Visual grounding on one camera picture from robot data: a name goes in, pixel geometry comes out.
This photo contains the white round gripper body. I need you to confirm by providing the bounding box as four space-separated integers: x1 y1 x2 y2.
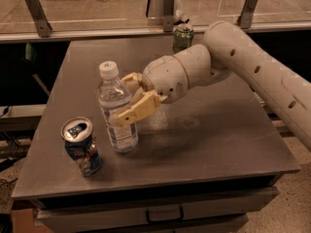
143 55 189 103

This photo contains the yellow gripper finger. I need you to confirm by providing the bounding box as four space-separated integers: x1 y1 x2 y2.
122 73 144 95
118 90 161 125

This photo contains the clear plastic water bottle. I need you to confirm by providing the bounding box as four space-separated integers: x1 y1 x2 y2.
97 61 138 153

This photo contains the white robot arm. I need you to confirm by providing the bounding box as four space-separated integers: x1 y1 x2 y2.
116 21 311 150

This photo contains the green soda can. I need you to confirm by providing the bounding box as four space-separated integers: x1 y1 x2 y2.
173 23 194 53

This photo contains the crushed red bull can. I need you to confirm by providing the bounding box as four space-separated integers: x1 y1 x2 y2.
60 116 102 177

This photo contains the cardboard box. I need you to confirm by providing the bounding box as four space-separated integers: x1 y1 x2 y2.
11 209 52 233

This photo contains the right metal bracket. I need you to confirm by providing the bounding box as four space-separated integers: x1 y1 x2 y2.
237 0 259 29

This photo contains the left metal bracket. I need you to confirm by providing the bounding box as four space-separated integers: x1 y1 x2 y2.
24 0 52 38

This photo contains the grey drawer with black handle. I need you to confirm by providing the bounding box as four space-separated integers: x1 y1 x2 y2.
37 186 279 233

